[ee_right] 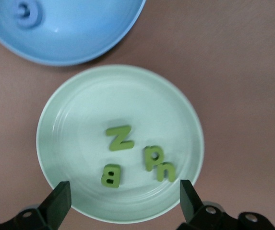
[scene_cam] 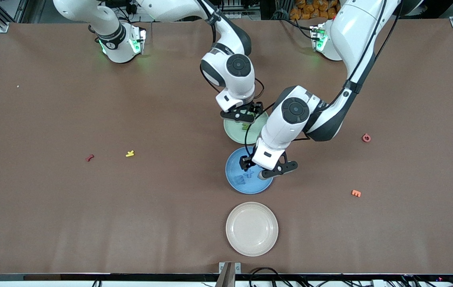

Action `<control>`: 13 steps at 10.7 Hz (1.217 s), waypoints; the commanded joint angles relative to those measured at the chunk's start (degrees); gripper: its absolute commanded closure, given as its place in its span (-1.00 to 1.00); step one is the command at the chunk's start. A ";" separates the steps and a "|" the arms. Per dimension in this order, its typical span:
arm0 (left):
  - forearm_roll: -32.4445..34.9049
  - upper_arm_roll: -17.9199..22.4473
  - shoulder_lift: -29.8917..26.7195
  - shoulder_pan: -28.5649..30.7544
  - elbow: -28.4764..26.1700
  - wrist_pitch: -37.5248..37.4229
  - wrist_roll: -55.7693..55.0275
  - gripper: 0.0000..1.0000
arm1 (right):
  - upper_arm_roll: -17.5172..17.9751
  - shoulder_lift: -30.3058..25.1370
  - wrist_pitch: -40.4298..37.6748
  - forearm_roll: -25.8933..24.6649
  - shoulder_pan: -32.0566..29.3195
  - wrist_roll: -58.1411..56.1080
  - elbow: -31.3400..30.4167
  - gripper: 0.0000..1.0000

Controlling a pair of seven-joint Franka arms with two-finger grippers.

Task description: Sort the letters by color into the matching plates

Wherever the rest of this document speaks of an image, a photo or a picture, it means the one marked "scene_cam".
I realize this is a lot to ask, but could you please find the blue plate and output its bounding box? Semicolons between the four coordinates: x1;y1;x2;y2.
225;146;275;195

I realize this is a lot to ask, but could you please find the light green plate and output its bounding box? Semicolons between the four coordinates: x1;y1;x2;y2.
223;111;270;145

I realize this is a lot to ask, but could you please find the beige plate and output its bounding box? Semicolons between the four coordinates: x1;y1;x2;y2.
226;202;279;257

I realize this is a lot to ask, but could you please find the grey metal equipment rack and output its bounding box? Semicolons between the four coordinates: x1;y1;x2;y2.
226;0;261;20

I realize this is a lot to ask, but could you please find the orange objects heap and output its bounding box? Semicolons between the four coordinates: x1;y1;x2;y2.
290;0;337;21

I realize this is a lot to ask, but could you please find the white power strip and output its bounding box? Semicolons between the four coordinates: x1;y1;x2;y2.
125;0;143;15

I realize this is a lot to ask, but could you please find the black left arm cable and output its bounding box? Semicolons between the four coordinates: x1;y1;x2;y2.
244;103;277;157

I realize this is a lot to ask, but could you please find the metal table edge bracket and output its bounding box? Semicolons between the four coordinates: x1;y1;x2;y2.
215;261;242;287

